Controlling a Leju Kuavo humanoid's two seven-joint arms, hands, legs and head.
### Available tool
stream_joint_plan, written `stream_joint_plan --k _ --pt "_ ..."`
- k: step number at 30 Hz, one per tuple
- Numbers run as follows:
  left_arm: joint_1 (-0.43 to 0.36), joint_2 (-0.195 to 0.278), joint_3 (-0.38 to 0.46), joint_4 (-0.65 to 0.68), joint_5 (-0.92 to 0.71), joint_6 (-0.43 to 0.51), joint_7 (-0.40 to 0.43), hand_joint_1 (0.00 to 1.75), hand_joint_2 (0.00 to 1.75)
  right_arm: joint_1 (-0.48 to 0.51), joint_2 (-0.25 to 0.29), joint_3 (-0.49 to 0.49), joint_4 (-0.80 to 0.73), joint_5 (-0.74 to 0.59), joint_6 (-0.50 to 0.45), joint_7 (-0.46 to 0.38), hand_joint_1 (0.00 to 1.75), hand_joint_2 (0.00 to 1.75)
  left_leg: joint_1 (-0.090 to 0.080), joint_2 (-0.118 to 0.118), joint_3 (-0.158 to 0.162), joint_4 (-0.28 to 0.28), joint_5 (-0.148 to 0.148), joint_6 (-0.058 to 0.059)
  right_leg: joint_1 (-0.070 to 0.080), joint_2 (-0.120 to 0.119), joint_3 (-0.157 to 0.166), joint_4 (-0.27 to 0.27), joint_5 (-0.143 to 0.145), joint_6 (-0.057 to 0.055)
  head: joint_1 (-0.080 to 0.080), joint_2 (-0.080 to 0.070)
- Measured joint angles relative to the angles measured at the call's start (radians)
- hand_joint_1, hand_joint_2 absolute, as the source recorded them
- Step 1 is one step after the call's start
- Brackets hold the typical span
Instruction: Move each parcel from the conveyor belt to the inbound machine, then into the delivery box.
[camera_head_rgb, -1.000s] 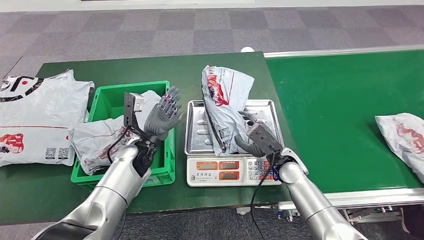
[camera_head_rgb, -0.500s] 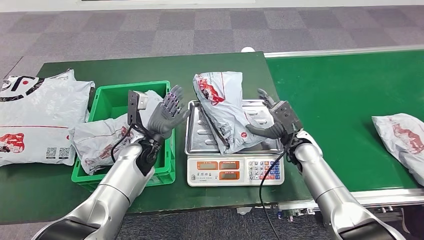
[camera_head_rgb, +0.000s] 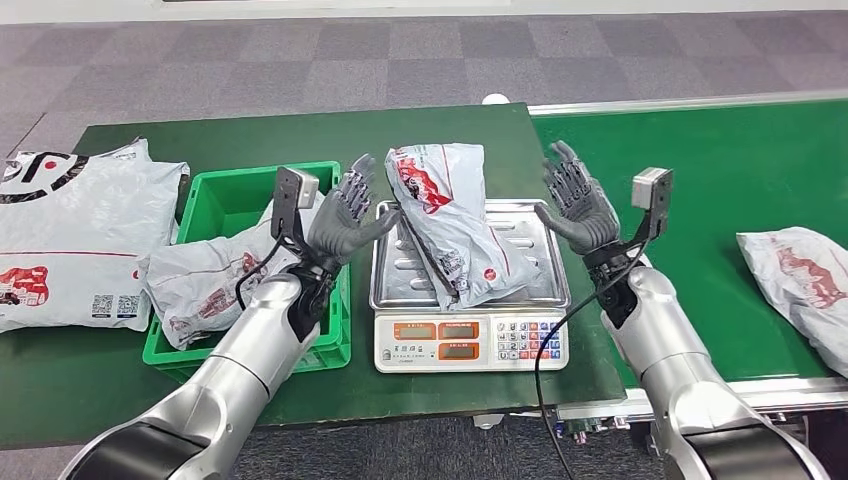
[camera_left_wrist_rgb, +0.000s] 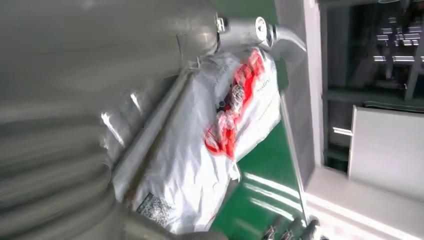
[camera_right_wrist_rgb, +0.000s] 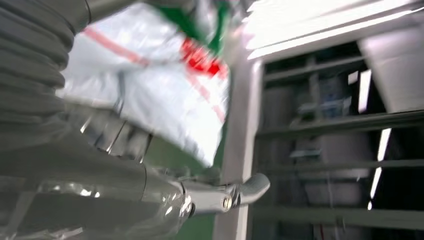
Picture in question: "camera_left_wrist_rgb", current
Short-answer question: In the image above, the long grey parcel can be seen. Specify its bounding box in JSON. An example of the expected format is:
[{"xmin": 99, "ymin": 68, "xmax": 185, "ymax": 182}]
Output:
[{"xmin": 132, "ymin": 47, "xmax": 283, "ymax": 236}]

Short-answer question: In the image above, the white board panel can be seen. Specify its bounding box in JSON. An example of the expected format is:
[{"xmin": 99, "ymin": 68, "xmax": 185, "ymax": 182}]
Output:
[{"xmin": 346, "ymin": 104, "xmax": 424, "ymax": 204}]

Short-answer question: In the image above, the dark metal shelf rack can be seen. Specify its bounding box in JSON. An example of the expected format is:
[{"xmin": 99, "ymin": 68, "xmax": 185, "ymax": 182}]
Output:
[{"xmin": 319, "ymin": 0, "xmax": 424, "ymax": 174}]

